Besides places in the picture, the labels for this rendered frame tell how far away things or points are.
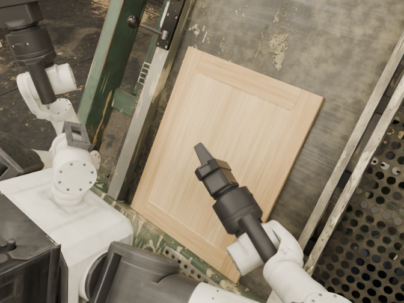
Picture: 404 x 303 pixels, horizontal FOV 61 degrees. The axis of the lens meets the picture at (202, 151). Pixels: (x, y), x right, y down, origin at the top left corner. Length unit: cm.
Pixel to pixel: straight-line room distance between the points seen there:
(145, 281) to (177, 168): 60
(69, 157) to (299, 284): 42
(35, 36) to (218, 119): 51
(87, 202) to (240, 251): 31
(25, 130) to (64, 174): 263
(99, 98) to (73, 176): 74
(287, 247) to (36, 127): 276
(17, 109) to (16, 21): 265
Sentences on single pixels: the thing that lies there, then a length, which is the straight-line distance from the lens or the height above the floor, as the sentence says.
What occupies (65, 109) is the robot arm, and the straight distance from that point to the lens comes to 95.
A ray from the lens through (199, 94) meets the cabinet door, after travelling 105.
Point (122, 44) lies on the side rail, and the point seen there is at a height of 128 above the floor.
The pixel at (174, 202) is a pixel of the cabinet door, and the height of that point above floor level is 97.
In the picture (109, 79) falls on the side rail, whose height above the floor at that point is 118.
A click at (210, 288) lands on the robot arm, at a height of 136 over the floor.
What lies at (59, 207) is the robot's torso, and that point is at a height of 135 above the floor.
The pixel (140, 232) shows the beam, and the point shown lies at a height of 88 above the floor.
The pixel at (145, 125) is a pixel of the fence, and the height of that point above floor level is 113.
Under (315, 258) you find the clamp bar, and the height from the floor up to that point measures 110.
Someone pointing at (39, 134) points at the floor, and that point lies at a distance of 313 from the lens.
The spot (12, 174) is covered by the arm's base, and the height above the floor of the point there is 134.
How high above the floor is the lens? 184
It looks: 43 degrees down
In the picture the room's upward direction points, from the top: straight up
